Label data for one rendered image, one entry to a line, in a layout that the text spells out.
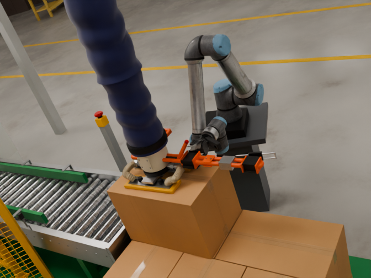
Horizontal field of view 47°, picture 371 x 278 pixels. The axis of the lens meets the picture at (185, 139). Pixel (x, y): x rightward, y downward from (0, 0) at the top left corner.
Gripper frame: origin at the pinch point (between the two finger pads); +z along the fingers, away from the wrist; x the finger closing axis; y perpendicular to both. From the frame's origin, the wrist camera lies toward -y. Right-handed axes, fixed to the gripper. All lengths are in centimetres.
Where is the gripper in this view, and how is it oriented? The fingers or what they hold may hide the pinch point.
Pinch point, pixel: (195, 159)
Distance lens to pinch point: 226.4
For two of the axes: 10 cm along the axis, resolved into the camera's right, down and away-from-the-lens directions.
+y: -8.3, -0.3, 5.5
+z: -4.7, 5.7, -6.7
